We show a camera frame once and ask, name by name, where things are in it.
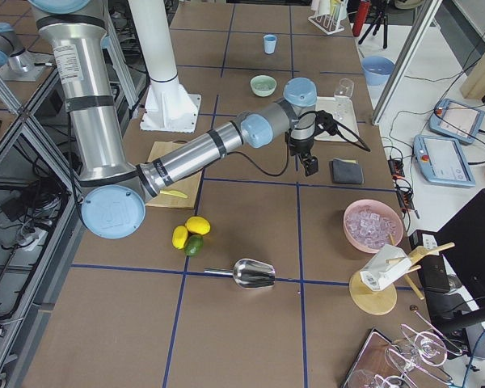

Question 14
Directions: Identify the white carton on stand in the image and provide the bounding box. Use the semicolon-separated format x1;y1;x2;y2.
360;244;411;292

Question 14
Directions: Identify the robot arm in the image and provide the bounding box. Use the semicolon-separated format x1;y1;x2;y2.
0;22;25;67
32;1;317;238

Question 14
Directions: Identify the green lime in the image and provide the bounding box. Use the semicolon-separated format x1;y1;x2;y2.
183;234;204;257

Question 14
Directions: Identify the black tripod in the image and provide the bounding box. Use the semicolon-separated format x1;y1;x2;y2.
357;0;390;49

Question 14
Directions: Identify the wooden stand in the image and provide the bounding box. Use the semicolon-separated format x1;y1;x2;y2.
349;242;455;315

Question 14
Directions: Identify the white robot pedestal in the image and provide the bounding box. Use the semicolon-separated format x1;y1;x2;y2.
129;0;201;133

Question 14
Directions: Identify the aluminium frame post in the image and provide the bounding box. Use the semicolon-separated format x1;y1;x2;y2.
371;0;442;125

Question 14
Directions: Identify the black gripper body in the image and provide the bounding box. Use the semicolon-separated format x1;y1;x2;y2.
287;133;314;162

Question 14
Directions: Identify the white wire cup rack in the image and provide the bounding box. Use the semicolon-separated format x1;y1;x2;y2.
308;0;348;35

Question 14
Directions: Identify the upside down wine glass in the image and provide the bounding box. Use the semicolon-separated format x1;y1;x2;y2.
385;310;463;375

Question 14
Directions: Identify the cream bear tray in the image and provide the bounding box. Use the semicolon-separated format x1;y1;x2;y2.
316;96;359;142

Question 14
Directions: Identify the black monitor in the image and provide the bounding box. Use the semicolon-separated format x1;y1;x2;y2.
421;188;485;334

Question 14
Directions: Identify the grey folded cloth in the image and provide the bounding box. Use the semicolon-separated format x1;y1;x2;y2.
329;158;364;184

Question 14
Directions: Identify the wooden cutting board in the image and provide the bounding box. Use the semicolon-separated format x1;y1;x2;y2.
145;141;205;210

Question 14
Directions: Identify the light blue plastic cup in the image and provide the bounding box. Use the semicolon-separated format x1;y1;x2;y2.
263;34;277;55

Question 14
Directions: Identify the red bottle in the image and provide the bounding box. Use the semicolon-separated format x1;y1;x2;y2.
352;0;370;37

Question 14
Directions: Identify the blue teach pendant far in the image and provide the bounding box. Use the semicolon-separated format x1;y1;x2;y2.
429;98;485;145

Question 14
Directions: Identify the pink bowl with ice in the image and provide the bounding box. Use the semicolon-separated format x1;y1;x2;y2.
343;199;404;253

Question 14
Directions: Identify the yellow lemon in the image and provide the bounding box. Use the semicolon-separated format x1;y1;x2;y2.
185;216;211;235
171;225;189;250

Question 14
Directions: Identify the blue teach pendant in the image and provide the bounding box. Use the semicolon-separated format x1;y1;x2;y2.
429;98;485;145
413;135;475;188

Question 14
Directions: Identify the green bowl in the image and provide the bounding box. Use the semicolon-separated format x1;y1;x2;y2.
250;74;277;97

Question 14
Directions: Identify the blue bowl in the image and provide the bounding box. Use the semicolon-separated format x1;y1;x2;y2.
361;56;395;86

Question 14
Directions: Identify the blue teach pendant near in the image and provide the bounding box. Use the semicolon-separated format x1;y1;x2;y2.
413;135;475;188

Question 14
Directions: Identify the clear wine glass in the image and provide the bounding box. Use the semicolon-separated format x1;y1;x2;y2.
334;78;354;121

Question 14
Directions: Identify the yellow plastic knife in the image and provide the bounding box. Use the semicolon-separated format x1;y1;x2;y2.
159;190;188;199

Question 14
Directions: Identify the silver metal ice scoop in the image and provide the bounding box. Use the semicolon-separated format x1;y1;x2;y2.
204;258;276;289

